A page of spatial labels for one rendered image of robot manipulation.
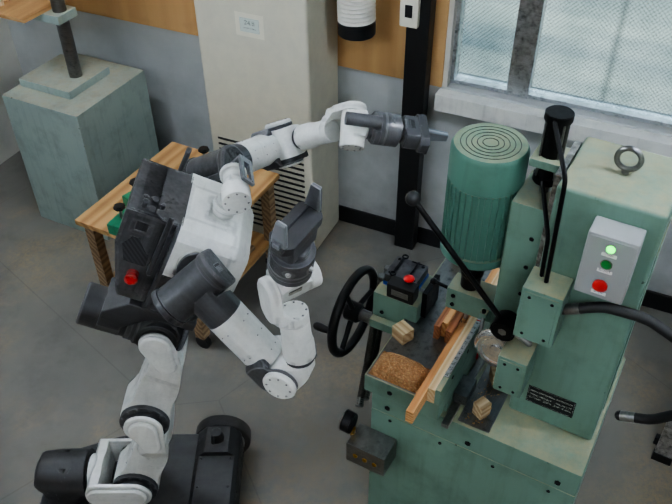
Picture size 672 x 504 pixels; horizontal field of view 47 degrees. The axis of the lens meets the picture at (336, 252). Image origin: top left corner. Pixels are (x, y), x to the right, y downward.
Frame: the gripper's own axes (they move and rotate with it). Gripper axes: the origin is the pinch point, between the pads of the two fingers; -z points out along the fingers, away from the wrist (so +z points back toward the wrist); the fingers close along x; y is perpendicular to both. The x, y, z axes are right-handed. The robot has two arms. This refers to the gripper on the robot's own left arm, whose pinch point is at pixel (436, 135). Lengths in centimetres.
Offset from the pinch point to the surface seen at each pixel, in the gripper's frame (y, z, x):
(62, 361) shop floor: -164, 108, -18
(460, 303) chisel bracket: -20.8, -7.8, 39.7
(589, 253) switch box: 26, -15, 59
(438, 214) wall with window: -123, -53, -86
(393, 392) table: -36, 8, 58
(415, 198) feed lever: 13.3, 14.4, 36.9
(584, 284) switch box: 18, -18, 61
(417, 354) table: -35, 1, 47
